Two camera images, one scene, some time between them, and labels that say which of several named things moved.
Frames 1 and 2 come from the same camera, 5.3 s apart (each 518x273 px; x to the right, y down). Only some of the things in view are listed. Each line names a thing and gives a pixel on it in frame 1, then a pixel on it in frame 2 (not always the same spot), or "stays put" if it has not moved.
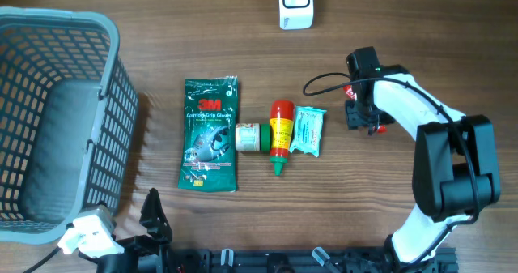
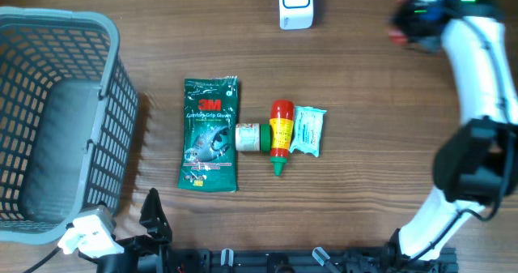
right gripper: [354, 118] -> [401, 17]
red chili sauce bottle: [281, 132] stays put
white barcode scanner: [295, 5] stays put
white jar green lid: [252, 137] stays put
